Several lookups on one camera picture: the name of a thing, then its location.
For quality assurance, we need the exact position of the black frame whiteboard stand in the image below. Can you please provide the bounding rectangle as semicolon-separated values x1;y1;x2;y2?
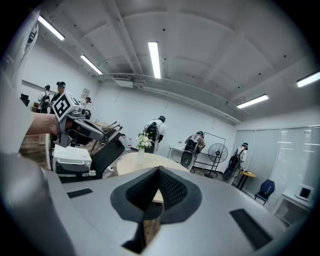
193;131;227;173

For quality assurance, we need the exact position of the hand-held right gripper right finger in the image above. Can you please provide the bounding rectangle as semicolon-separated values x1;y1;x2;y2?
142;166;286;256

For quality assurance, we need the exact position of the white desk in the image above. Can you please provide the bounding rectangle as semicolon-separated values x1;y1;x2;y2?
168;144;187;161

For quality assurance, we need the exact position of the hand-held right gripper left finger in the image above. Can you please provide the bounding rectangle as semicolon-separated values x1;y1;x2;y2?
46;166;160;256

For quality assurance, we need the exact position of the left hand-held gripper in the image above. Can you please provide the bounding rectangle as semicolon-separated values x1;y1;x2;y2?
51;91;105;148

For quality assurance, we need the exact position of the ceiling air conditioner unit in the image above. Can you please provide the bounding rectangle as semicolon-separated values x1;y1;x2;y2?
113;77;135;89

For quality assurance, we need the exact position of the person's left forearm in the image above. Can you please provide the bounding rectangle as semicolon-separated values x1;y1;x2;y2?
24;112;60;136

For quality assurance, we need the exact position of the black standing floor fan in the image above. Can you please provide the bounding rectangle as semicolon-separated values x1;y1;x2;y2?
204;142;229;179

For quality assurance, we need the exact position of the vase of white flowers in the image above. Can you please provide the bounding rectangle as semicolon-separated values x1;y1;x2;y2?
136;133;153;166

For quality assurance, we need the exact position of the person's grey printed shirt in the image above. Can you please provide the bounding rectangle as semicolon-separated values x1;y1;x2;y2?
0;9;41;156

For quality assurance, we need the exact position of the dark blue chair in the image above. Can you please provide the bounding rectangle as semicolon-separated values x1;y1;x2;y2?
254;179;276;206

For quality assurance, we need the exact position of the pack of water bottles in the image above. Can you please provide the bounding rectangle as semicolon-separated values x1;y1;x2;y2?
118;134;132;151

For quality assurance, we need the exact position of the small round yellow table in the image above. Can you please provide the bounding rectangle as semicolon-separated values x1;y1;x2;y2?
237;170;257;191

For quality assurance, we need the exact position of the white microwave oven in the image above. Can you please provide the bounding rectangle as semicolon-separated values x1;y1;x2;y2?
53;144;93;177

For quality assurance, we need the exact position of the small white box appliance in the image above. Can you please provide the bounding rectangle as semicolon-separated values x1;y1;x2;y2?
295;184;315;202

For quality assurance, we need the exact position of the long ceiling light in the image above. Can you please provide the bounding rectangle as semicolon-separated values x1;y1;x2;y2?
296;71;320;88
147;41;162;80
236;94;269;109
80;54;103;75
37;15;65;41

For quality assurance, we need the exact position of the white low cabinet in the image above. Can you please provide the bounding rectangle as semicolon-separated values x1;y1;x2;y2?
273;189;313;226

